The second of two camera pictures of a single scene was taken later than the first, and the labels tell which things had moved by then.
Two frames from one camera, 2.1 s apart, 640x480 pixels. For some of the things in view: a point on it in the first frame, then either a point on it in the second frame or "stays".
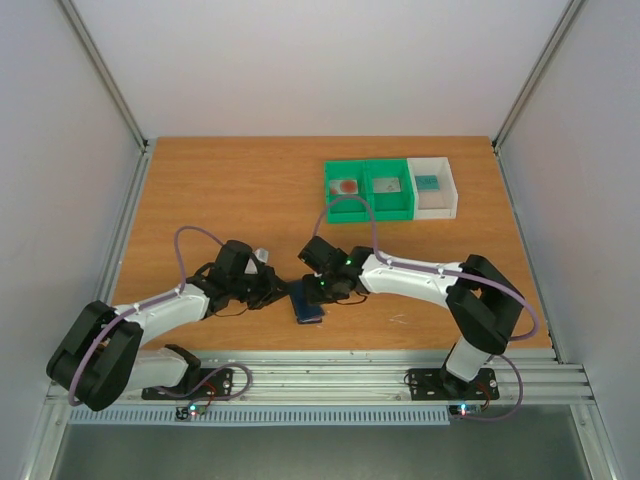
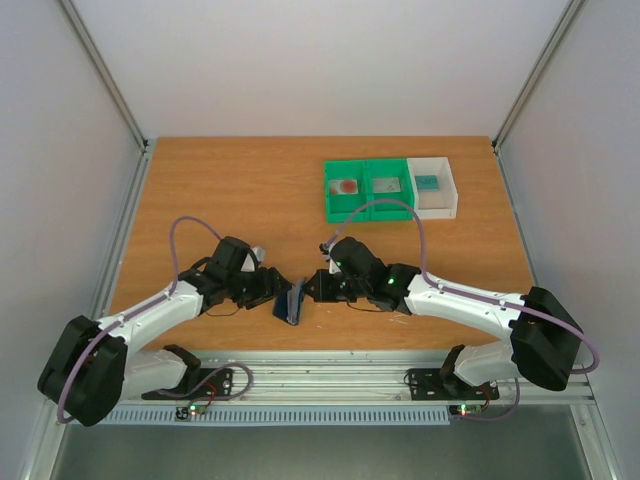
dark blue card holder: x=305 y=312 to x=287 y=305
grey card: x=386 y=185 stays
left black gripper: x=271 y=283 stays
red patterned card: x=344 y=187 stays
